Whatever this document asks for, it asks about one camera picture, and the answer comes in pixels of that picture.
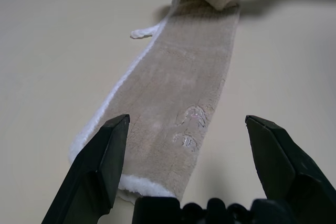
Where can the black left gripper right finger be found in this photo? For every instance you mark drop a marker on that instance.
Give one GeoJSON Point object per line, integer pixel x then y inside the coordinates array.
{"type": "Point", "coordinates": [283, 171]}

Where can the beige towel white trim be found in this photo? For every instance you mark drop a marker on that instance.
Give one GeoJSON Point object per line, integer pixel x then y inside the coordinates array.
{"type": "Point", "coordinates": [183, 77]}

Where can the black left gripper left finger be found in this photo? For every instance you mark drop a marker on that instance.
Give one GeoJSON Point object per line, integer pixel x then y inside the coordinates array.
{"type": "Point", "coordinates": [92, 176]}

